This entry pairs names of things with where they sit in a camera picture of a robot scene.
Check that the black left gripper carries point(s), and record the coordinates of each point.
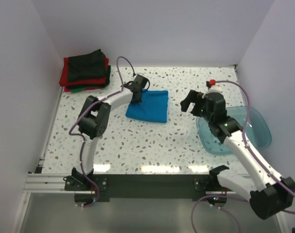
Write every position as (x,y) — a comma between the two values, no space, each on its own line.
(138,94)

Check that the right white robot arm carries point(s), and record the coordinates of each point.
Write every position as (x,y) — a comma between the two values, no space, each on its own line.
(267,192)

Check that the folded red t shirt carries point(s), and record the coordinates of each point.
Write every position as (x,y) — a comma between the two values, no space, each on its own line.
(63,79)

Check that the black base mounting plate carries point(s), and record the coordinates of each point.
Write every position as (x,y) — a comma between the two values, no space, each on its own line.
(153,186)

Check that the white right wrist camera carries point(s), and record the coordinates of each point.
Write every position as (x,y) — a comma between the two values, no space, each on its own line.
(213,87)

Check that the blue t shirt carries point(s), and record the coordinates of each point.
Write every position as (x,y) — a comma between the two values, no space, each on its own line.
(153,108)

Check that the translucent blue plastic bin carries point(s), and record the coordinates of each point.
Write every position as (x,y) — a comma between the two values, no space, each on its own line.
(257,131)

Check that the folded black t shirt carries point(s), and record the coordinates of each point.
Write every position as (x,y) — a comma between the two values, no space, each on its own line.
(86,66)

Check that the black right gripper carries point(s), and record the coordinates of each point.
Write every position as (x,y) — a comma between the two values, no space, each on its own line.
(196,103)

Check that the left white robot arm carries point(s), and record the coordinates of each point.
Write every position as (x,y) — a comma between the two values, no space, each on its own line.
(93,121)

